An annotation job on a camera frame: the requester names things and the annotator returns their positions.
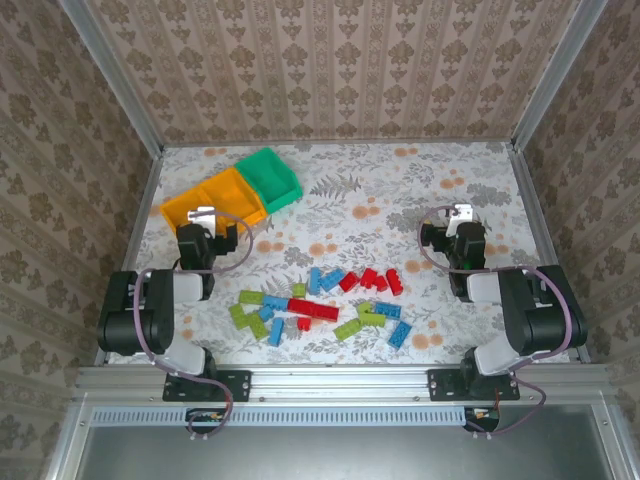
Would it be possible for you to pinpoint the green plastic bin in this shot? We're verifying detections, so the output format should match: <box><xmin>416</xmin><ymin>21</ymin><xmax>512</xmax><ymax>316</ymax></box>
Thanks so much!
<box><xmin>233</xmin><ymin>146</ymin><xmax>303</xmax><ymax>216</ymax></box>

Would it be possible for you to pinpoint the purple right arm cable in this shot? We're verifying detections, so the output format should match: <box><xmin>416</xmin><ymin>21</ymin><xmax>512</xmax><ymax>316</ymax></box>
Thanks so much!
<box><xmin>417</xmin><ymin>204</ymin><xmax>575</xmax><ymax>440</ymax></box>

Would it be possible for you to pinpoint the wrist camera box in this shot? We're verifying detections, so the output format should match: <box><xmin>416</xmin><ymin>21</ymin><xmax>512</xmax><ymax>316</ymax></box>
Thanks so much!
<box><xmin>187</xmin><ymin>206</ymin><xmax>217</xmax><ymax>237</ymax></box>
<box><xmin>446</xmin><ymin>203</ymin><xmax>474</xmax><ymax>237</ymax></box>

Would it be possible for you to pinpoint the aluminium frame post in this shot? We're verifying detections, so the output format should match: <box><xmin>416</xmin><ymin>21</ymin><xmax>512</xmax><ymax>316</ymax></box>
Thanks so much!
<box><xmin>510</xmin><ymin>0</ymin><xmax>611</xmax><ymax>151</ymax></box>
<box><xmin>58</xmin><ymin>0</ymin><xmax>166</xmax><ymax>154</ymax></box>

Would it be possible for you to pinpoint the grey slotted cable duct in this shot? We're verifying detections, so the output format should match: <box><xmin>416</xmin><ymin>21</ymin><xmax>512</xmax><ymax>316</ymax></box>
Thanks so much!
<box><xmin>89</xmin><ymin>405</ymin><xmax>614</xmax><ymax>427</ymax></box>

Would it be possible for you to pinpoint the wide aluminium mounting rail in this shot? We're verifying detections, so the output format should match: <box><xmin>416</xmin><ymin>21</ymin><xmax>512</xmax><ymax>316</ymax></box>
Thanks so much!
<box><xmin>74</xmin><ymin>363</ymin><xmax>621</xmax><ymax>404</ymax></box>

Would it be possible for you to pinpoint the floral patterned table covering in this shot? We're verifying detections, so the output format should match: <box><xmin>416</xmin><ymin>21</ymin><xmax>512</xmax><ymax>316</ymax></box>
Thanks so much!
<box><xmin>107</xmin><ymin>142</ymin><xmax>571</xmax><ymax>366</ymax></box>

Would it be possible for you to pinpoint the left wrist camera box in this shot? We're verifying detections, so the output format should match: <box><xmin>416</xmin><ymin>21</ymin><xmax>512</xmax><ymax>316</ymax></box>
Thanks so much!
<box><xmin>187</xmin><ymin>206</ymin><xmax>217</xmax><ymax>237</ymax></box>

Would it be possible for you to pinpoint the aluminium back rail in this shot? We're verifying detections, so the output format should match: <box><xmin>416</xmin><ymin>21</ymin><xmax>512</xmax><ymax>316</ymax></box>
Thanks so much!
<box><xmin>162</xmin><ymin>140</ymin><xmax>514</xmax><ymax>149</ymax></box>

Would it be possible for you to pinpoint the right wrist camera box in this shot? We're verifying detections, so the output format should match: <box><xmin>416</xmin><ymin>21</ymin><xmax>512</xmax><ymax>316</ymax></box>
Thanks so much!
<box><xmin>446</xmin><ymin>203</ymin><xmax>474</xmax><ymax>237</ymax></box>

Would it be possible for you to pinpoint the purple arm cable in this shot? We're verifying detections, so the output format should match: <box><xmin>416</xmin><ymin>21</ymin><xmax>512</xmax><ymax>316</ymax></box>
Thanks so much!
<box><xmin>417</xmin><ymin>204</ymin><xmax>575</xmax><ymax>440</ymax></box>
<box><xmin>133</xmin><ymin>209</ymin><xmax>255</xmax><ymax>441</ymax></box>

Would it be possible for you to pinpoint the aluminium side rail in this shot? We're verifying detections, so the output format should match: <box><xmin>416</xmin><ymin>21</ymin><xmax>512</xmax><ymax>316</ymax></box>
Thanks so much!
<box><xmin>93</xmin><ymin>147</ymin><xmax>166</xmax><ymax>366</ymax></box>
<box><xmin>507</xmin><ymin>144</ymin><xmax>594</xmax><ymax>364</ymax></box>

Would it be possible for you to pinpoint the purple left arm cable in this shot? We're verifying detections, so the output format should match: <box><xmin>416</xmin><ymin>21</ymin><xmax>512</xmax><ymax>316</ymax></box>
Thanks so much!
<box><xmin>133</xmin><ymin>209</ymin><xmax>255</xmax><ymax>441</ymax></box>

